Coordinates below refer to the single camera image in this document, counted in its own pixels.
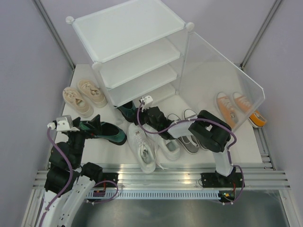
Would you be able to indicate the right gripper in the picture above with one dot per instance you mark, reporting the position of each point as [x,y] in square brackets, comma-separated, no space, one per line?
[142,111]

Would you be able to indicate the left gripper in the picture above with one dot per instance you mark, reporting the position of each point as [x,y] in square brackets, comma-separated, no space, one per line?
[95,123]

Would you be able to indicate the green loafer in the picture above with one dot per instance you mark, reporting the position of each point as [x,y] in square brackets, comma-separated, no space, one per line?
[110,132]
[129,111]

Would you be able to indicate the grey canvas sneaker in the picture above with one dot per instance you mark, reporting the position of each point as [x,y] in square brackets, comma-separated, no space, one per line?
[189,113]
[188,142]

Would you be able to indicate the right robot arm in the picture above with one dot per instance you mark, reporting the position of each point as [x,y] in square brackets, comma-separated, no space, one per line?
[209,131]

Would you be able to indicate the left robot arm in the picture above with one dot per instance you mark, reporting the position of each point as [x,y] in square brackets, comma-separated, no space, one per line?
[65,187]

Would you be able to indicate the translucent cabinet door panel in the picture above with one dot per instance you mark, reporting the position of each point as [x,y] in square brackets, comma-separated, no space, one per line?
[207,72]

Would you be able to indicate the white plastic shoe cabinet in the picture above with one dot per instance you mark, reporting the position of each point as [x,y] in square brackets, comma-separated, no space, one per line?
[137,48]

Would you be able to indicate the beige sneaker left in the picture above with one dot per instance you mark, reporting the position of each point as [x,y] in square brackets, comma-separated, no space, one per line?
[76,101]

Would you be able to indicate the beige sneaker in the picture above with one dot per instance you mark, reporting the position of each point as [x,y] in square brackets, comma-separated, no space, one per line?
[76,101]
[92,92]

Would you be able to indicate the white sneaker left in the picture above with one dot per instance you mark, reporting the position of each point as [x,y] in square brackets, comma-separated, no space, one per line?
[141,148]

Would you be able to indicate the white sneaker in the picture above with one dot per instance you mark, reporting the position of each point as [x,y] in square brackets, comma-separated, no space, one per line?
[169,148]
[141,148]

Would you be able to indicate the beige sneaker right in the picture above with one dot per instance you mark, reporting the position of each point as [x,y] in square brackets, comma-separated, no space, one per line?
[92,92]

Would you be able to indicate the white sneaker right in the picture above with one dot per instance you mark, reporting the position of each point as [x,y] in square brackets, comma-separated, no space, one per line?
[169,148]

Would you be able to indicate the orange canvas sneaker left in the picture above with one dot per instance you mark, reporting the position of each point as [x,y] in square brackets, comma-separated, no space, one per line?
[227,109]

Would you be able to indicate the orange canvas sneaker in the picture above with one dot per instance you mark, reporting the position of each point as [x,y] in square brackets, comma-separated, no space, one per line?
[227,109]
[255,119]

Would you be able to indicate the orange canvas sneaker right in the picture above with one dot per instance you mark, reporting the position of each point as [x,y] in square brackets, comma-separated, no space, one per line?
[255,119]

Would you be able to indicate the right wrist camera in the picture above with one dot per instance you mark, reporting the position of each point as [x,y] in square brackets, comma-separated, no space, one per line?
[146,102]

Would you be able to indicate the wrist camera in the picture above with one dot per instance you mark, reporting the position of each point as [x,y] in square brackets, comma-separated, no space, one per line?
[62,124]
[146,102]

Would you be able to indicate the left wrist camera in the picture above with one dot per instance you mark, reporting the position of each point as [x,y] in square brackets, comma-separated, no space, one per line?
[62,124]

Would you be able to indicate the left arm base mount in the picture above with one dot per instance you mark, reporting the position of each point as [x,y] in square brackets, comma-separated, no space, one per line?
[107,181]

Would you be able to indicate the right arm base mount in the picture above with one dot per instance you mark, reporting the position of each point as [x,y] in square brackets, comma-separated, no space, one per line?
[214,180]

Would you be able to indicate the aluminium frame rail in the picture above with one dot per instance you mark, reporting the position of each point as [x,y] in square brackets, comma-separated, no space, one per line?
[191,178]

